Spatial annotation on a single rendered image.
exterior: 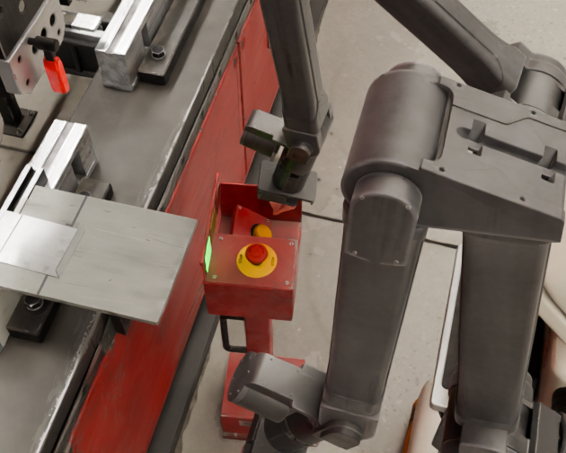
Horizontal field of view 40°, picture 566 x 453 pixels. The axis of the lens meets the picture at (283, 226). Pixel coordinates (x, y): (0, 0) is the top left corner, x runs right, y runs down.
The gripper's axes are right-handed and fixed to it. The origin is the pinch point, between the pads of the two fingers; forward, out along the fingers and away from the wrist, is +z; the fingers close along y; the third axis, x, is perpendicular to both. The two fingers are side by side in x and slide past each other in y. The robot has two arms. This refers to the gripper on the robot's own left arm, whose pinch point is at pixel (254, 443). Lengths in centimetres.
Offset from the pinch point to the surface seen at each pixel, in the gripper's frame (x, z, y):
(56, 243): -32.8, 16.0, -20.9
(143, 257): -21.0, 10.2, -22.1
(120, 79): -36, 29, -64
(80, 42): -47, 42, -77
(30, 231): -36.8, 18.0, -21.8
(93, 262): -26.9, 13.2, -19.5
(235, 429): 27, 93, -34
